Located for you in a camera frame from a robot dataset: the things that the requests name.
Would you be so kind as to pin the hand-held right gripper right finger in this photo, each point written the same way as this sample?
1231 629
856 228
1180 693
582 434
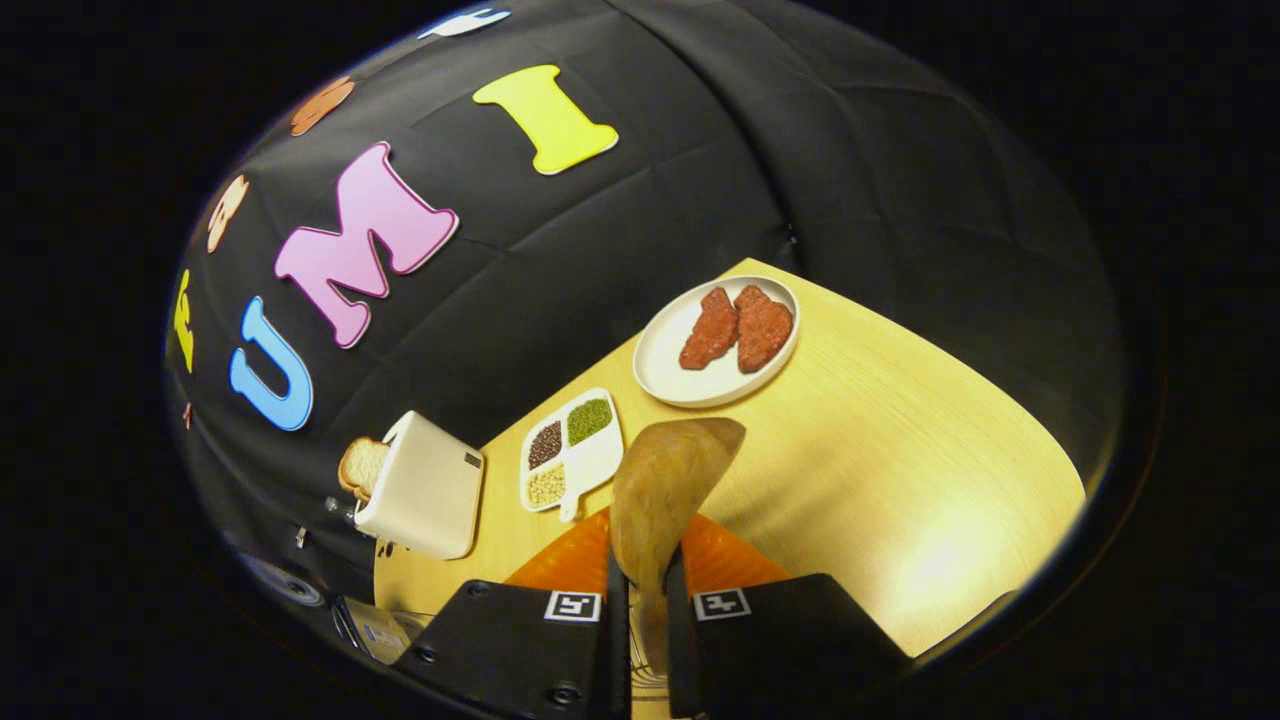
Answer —
790 650

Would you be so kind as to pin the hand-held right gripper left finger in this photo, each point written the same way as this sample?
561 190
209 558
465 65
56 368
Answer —
500 650

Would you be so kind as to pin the wooden spoon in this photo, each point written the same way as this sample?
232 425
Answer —
660 480

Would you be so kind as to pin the white toaster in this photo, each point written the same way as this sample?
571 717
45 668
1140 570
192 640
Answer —
425 490

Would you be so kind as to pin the white divided bean dish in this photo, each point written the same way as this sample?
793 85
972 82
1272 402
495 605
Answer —
570 455

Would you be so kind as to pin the toast slice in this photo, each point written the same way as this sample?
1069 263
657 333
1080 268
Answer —
362 465

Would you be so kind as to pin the white round plate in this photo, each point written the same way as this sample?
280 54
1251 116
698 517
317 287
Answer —
665 370

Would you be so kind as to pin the red meat piece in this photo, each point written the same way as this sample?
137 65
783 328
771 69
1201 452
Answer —
764 328
710 328

